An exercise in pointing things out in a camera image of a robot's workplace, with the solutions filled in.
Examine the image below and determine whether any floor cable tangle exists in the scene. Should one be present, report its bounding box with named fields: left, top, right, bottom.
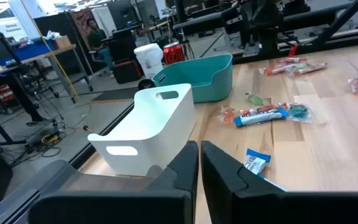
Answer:
left=0, top=90, right=93, bottom=162

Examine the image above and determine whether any green gummy packet red label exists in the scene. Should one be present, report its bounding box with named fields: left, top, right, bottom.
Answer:
left=245, top=92, right=270, bottom=108

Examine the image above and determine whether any wooden top workbench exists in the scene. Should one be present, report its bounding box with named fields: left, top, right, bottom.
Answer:
left=0, top=43, right=94, bottom=105

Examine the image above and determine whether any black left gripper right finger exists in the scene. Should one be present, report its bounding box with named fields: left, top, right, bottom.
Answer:
left=200, top=140, right=358, bottom=224

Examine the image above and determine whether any white equipment cabinet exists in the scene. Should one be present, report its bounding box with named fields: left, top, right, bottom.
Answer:
left=0, top=6, right=30, bottom=43

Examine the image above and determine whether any cardboard box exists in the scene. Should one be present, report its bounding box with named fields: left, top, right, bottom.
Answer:
left=53, top=35, right=73, bottom=50

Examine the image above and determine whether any blue cloth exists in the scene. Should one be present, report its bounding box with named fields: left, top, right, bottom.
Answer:
left=0, top=39, right=57, bottom=65

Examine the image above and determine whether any person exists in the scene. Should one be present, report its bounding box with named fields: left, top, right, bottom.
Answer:
left=85, top=18, right=115, bottom=78

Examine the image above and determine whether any black mat striped edge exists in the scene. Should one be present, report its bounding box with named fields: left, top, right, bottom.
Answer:
left=90, top=88, right=135, bottom=105

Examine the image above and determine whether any blue white Hershey's bar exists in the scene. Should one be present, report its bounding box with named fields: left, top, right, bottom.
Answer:
left=243, top=148, right=273, bottom=180
left=234, top=108, right=290, bottom=128

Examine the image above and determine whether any yellow cable coil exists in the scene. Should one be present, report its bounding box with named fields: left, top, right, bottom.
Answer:
left=40, top=133, right=62, bottom=147

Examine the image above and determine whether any black standing desk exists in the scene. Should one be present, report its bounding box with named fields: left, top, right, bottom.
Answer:
left=0, top=23, right=48, bottom=147

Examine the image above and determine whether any black storage box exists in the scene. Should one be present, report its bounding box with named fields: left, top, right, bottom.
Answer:
left=112, top=60, right=142, bottom=85

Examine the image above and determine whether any teal plastic bin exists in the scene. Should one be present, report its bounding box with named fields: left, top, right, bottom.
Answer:
left=151, top=53, right=234, bottom=104

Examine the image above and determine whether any teal gummy rings packet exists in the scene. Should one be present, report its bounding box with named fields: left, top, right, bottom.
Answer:
left=287, top=103, right=316, bottom=124

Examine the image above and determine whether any colourful patterned quilt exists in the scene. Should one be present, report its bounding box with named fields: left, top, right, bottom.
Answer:
left=70, top=8, right=96, bottom=47

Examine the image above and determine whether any white plastic bucket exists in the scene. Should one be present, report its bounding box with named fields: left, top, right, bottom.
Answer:
left=134, top=43, right=164, bottom=79

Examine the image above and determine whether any black frame clamp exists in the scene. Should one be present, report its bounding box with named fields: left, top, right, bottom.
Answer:
left=137, top=78, right=157, bottom=91

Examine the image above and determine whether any red soda can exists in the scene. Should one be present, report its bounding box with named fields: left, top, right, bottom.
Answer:
left=162, top=42, right=186, bottom=65

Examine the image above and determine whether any white plastic bin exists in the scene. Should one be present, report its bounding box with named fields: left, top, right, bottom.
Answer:
left=87, top=83, right=197, bottom=177

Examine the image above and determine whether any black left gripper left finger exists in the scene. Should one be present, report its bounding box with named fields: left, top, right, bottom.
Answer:
left=28, top=140, right=200, bottom=224

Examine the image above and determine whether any yellow hanging cable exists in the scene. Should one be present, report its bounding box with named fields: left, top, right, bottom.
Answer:
left=20, top=0, right=81, bottom=102

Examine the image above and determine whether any green gummy rings packet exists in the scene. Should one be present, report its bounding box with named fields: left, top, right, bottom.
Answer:
left=286, top=63, right=311, bottom=73

